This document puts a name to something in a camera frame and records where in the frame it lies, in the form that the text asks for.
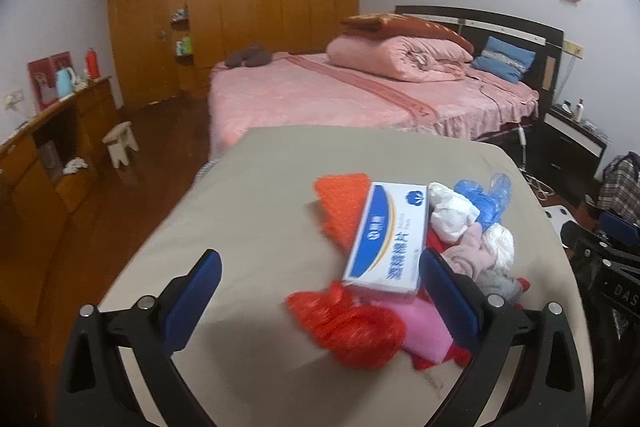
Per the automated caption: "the folded pink quilt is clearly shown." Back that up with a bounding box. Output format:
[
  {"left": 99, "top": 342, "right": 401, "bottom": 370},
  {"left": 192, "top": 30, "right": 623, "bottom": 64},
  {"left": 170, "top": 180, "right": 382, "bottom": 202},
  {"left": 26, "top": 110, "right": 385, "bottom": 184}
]
[{"left": 326, "top": 36, "right": 473, "bottom": 83}]

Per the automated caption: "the red knitted garment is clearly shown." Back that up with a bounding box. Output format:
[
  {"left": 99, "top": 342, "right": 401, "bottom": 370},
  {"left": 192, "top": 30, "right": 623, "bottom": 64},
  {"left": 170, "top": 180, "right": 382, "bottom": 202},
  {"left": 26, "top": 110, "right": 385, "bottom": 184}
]
[{"left": 410, "top": 229, "right": 530, "bottom": 371}]

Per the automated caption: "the black white nightstand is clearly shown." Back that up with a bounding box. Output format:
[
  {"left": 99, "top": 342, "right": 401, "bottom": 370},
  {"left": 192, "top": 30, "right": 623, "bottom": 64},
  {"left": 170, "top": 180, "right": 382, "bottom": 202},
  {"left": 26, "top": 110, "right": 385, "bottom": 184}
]
[{"left": 526, "top": 105, "right": 606, "bottom": 206}]

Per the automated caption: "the blue plastic shoe cover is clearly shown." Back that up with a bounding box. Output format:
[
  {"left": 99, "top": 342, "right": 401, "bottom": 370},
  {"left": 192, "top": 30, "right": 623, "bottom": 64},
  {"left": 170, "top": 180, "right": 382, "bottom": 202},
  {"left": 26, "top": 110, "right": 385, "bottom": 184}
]
[{"left": 454, "top": 173, "right": 512, "bottom": 231}]

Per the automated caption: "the red framed picture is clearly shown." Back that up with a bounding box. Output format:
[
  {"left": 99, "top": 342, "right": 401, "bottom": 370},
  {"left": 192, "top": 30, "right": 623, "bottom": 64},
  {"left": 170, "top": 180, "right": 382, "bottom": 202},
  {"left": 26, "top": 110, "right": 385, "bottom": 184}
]
[{"left": 27, "top": 51, "right": 73, "bottom": 113}]

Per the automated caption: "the white blue cotton pad box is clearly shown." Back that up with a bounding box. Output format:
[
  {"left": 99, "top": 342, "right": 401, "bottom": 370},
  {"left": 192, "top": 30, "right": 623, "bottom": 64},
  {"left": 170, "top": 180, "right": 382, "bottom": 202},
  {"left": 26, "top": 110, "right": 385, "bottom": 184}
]
[{"left": 342, "top": 182, "right": 430, "bottom": 301}]

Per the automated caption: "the grey sock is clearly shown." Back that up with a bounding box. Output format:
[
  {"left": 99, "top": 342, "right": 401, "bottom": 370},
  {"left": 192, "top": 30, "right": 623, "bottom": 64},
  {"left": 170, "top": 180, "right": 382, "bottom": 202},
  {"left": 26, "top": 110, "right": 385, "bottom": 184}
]
[{"left": 475, "top": 270, "right": 524, "bottom": 303}]

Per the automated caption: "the orange knitted cloth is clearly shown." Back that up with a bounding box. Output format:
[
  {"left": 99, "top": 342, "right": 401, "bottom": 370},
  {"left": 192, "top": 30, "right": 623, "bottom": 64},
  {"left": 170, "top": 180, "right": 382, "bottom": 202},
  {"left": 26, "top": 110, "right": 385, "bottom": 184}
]
[{"left": 314, "top": 173, "right": 371, "bottom": 255}]

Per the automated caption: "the folded red brown blanket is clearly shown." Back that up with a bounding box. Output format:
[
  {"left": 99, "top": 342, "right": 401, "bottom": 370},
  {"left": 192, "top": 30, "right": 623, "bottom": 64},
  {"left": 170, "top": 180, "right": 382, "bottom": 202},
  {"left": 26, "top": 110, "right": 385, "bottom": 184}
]
[{"left": 341, "top": 13, "right": 474, "bottom": 54}]

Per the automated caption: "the light blue kettle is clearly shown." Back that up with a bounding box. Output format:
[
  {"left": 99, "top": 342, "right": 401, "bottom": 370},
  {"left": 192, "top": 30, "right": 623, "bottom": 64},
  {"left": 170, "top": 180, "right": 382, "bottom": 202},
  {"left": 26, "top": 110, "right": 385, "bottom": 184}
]
[{"left": 55, "top": 67, "right": 75, "bottom": 100}]

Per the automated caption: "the plaid cloth bag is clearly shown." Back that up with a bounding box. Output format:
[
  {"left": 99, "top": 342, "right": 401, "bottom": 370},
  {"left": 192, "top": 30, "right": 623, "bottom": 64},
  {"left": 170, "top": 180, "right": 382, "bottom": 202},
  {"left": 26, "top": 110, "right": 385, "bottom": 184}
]
[{"left": 597, "top": 152, "right": 640, "bottom": 225}]

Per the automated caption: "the white tissue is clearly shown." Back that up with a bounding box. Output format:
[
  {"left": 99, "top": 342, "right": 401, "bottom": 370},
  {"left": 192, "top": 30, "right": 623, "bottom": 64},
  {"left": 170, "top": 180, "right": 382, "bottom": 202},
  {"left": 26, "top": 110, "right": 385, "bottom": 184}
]
[{"left": 428, "top": 182, "right": 480, "bottom": 245}]

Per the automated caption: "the white bathroom scale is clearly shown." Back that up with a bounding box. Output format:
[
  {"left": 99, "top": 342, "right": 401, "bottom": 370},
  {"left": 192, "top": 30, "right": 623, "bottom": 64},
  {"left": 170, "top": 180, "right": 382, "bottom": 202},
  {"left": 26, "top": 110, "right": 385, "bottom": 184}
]
[{"left": 544, "top": 205, "right": 575, "bottom": 227}]

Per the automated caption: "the blue pillow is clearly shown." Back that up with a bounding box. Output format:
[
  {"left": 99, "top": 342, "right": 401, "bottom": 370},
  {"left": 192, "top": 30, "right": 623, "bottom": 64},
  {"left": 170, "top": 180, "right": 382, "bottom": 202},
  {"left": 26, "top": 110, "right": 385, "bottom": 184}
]
[{"left": 471, "top": 37, "right": 536, "bottom": 83}]

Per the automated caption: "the white rag on shelf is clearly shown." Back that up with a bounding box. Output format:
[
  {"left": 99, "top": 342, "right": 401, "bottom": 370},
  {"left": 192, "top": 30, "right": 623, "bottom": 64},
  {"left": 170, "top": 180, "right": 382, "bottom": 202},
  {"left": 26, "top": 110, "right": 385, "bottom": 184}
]
[{"left": 62, "top": 157, "right": 89, "bottom": 176}]

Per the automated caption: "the small white stool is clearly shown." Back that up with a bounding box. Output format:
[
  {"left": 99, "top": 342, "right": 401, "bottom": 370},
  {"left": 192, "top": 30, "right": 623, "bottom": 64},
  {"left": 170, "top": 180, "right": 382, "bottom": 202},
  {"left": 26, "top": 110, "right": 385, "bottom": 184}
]
[{"left": 102, "top": 121, "right": 140, "bottom": 169}]

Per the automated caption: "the black bed headboard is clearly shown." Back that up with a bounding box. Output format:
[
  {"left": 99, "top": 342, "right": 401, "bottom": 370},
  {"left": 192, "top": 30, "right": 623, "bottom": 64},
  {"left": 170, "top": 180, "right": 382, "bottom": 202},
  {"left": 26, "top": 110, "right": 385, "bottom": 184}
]
[{"left": 395, "top": 5, "right": 564, "bottom": 114}]

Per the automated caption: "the pink covered bed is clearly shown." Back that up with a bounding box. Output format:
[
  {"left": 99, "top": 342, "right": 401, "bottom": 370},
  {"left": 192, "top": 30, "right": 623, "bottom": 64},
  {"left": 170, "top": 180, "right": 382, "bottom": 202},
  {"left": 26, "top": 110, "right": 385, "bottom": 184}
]
[{"left": 208, "top": 53, "right": 539, "bottom": 160}]

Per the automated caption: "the beige table cloth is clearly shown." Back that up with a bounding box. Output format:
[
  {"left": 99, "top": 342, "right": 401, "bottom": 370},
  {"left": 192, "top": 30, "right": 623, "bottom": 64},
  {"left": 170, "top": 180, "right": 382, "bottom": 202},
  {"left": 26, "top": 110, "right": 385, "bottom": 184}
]
[{"left": 101, "top": 126, "right": 593, "bottom": 426}]

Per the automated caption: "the red mesh bag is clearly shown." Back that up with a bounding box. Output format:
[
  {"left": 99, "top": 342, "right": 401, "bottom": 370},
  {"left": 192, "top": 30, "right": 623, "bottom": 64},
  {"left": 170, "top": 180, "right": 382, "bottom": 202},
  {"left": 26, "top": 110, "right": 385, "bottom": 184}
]
[{"left": 285, "top": 281, "right": 407, "bottom": 369}]

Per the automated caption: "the white lotion bottle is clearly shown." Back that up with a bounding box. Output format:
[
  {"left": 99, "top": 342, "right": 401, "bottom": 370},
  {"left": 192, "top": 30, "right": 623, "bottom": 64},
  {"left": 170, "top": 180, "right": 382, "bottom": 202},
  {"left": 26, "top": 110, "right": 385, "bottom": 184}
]
[{"left": 574, "top": 98, "right": 585, "bottom": 122}]

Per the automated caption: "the pink mesh bag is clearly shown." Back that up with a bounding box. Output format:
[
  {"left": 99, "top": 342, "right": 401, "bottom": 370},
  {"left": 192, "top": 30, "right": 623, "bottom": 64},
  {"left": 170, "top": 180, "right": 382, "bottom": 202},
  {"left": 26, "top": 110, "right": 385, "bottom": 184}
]
[{"left": 380, "top": 298, "right": 454, "bottom": 364}]

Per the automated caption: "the red thermos bottle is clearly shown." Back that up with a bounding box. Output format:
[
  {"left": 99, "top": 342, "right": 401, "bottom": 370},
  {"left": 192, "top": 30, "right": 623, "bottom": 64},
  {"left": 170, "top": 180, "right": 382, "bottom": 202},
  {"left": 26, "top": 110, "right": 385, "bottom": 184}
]
[{"left": 85, "top": 48, "right": 101, "bottom": 79}]

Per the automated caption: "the wooden sideboard cabinet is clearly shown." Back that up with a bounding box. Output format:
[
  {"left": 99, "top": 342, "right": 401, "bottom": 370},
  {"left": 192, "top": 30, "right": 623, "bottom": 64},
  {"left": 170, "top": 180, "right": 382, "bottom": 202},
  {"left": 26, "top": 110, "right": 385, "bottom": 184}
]
[{"left": 1, "top": 77, "right": 119, "bottom": 332}]

